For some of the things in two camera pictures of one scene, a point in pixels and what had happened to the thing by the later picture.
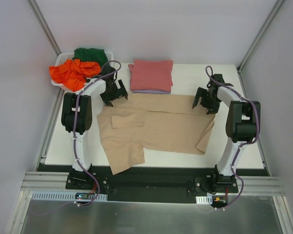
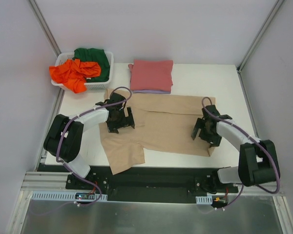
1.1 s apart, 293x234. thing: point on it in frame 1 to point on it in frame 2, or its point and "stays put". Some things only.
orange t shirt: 73,73 stays put
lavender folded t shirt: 152,91 stays put
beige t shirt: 168,123 stays put
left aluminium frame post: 34,6 stays put
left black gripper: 115,92 to 123,121
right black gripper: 205,99 to 202,130
